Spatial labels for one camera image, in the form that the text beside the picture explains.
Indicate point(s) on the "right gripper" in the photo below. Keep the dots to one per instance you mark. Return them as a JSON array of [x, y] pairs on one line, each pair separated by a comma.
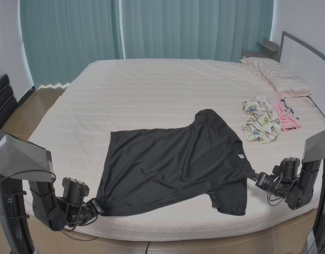
[[264, 180]]

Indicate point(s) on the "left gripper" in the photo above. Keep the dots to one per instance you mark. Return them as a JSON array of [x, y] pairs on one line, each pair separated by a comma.
[[92, 208]]

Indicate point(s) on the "black T-shirt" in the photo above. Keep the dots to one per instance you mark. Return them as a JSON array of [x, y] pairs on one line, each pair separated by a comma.
[[173, 163]]

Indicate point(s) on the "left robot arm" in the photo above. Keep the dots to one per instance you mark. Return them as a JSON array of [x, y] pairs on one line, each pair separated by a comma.
[[19, 152]]

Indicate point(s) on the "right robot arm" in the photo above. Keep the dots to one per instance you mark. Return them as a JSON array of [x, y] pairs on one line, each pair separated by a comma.
[[317, 147]]

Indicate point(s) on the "bed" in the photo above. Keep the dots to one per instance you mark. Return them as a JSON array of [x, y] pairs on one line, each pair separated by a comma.
[[151, 89]]

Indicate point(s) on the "white printed garment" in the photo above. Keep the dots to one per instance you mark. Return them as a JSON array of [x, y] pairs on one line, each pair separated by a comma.
[[262, 120]]

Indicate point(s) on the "pink garment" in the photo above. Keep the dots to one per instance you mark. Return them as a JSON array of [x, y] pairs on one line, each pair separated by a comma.
[[289, 120]]

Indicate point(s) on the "purple garment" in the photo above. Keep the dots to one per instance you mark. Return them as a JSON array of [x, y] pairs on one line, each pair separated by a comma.
[[292, 111]]

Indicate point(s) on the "pale pink pillow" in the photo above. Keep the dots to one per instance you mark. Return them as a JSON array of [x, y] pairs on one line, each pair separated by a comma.
[[284, 78]]

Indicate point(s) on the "grey bedside table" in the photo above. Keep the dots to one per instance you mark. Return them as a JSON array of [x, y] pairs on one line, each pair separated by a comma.
[[251, 54]]

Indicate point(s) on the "black chest of drawers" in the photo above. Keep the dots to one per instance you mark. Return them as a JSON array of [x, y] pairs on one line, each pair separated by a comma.
[[3, 96]]

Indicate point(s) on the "blue-green curtain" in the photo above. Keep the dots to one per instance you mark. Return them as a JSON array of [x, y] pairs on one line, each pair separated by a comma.
[[72, 36], [191, 22]]

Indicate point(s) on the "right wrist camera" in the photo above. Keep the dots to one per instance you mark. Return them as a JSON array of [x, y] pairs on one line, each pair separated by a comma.
[[277, 171]]

